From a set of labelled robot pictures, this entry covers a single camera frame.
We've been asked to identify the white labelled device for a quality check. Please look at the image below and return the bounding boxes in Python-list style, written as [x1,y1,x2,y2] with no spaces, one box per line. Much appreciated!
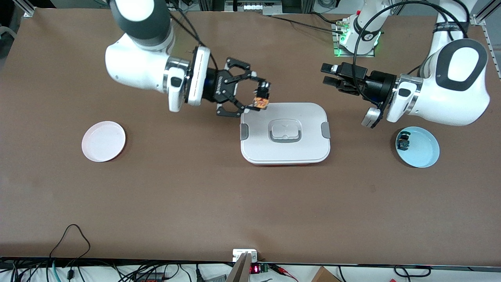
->
[235,0,282,12]

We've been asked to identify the black cable to base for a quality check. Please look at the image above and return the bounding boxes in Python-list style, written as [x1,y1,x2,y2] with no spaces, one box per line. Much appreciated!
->
[269,15,342,34]

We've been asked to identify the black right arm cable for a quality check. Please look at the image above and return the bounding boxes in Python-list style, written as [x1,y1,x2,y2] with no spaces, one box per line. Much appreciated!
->
[168,6,219,72]

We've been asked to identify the grey metal bracket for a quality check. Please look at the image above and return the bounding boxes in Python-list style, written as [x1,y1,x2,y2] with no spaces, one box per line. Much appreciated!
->
[226,252,253,282]

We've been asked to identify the pale pink round plate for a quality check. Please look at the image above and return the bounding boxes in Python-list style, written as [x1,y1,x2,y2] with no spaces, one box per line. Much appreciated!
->
[81,121,126,163]

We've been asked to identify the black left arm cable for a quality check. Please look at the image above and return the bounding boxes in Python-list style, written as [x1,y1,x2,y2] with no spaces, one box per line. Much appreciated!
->
[351,0,470,96]

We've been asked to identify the aluminium frame profile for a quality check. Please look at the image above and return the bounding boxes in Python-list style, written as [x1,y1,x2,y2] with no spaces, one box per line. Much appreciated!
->
[472,0,501,79]
[14,0,36,18]

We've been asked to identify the brown cardboard piece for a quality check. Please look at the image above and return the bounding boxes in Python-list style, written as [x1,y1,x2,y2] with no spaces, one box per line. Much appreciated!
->
[311,267,342,282]

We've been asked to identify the green push-button switch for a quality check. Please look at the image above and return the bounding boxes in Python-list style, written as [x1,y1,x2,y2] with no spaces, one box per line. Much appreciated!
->
[396,132,412,152]

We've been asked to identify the orange push-button switch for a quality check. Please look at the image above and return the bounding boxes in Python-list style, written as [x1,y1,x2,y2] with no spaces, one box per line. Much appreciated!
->
[252,81,272,110]

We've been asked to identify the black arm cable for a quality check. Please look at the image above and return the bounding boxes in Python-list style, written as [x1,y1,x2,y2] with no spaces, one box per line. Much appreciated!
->
[351,0,470,96]
[168,6,219,72]

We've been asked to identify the light blue round plate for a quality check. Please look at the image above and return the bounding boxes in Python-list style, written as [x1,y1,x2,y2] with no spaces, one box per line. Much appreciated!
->
[395,126,440,168]

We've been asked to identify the red wires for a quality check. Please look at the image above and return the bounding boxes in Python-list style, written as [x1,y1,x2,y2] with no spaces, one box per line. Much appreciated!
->
[273,264,299,282]

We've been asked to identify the black looped cable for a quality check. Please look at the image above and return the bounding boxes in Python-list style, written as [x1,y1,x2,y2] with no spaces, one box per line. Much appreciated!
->
[49,224,91,261]

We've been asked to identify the white lidded storage box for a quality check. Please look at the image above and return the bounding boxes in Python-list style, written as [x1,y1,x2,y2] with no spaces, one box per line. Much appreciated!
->
[240,102,331,166]

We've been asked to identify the black coiled cable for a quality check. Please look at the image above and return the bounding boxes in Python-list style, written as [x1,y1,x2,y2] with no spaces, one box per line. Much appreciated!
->
[393,266,431,278]

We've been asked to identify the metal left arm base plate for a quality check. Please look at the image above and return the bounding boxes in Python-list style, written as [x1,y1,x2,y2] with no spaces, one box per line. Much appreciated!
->
[332,22,376,58]

